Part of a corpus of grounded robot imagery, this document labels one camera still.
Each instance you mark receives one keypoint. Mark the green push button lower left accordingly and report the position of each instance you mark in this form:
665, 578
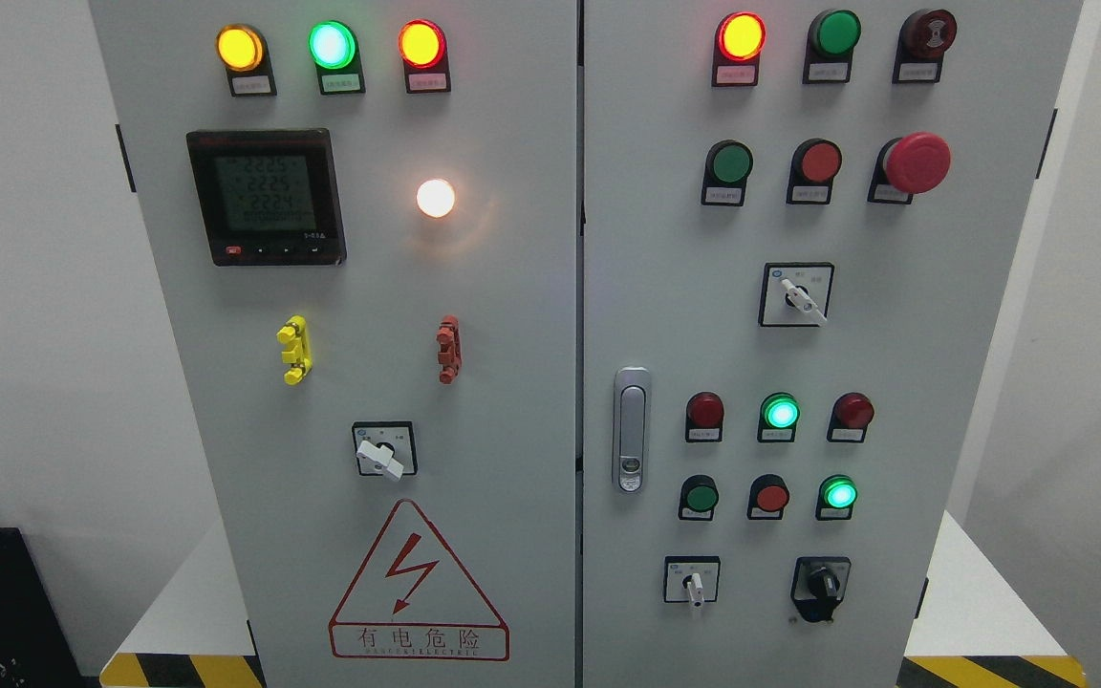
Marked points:
698, 498

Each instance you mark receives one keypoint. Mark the grey left cabinet door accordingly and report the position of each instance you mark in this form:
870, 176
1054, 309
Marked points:
496, 448

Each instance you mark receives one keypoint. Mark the dark red buzzer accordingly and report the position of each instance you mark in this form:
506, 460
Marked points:
923, 39

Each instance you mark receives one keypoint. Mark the black digital power meter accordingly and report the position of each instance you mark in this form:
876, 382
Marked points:
268, 197

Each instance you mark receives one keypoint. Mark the white selector switch upper right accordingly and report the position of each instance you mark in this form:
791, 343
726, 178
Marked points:
796, 294

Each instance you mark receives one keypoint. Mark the green indicator light top right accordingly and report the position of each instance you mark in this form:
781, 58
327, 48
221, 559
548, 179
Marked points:
831, 38

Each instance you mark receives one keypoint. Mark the red terminal connector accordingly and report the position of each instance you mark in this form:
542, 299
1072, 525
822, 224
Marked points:
449, 354

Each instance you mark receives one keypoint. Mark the silver door handle lock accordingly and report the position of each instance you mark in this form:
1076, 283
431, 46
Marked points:
632, 385

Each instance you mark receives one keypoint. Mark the yellow terminal connector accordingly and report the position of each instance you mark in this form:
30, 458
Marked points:
293, 338

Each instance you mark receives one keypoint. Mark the lit green indicator light middle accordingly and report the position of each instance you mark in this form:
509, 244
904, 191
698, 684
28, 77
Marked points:
779, 417

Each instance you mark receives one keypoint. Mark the grey cabinet door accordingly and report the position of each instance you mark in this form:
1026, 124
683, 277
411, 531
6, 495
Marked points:
496, 448
674, 286

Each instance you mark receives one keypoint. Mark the red push button upper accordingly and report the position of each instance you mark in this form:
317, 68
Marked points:
813, 167

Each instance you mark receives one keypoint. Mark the black knob selector switch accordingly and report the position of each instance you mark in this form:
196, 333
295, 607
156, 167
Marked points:
818, 586

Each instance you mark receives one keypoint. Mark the red indicator light top right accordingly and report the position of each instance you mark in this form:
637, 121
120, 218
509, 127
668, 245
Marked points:
739, 40

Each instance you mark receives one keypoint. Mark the red indicator light top left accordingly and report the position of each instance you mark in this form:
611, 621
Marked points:
423, 49

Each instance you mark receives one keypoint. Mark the white selector switch lower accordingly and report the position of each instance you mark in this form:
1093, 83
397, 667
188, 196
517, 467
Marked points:
693, 580

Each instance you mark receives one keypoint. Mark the grey right cabinet door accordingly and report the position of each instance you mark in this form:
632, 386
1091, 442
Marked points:
674, 286

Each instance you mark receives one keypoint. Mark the white selector switch left door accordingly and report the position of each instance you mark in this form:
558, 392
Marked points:
385, 448

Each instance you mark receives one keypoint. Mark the green push button upper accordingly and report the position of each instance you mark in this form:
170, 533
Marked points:
726, 169

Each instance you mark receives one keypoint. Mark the dark red indicator light left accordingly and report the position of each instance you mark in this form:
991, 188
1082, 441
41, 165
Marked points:
704, 414

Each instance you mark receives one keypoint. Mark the red emergency stop button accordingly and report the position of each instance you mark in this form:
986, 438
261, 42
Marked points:
906, 166

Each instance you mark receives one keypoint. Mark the red push button lower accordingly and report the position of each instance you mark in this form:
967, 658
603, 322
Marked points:
767, 498

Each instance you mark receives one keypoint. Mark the white indicator light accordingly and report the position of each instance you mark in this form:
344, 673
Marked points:
435, 198

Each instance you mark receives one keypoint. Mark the green illuminated push button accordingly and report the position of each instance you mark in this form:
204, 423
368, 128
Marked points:
836, 496

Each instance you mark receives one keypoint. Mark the green indicator light top left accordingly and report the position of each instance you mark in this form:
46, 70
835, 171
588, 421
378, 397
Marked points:
337, 58

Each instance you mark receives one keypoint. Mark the white selector switch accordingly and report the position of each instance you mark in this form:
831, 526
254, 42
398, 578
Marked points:
693, 580
796, 294

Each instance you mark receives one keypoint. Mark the yellow indicator light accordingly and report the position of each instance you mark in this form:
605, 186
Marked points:
245, 53

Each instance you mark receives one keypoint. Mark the red push button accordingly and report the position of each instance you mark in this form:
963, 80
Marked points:
767, 498
813, 167

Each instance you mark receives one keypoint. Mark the white platform with hazard stripes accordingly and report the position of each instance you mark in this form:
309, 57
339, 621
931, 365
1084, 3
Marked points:
973, 630

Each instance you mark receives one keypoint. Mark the red electrical hazard sticker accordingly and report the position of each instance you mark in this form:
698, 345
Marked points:
412, 599

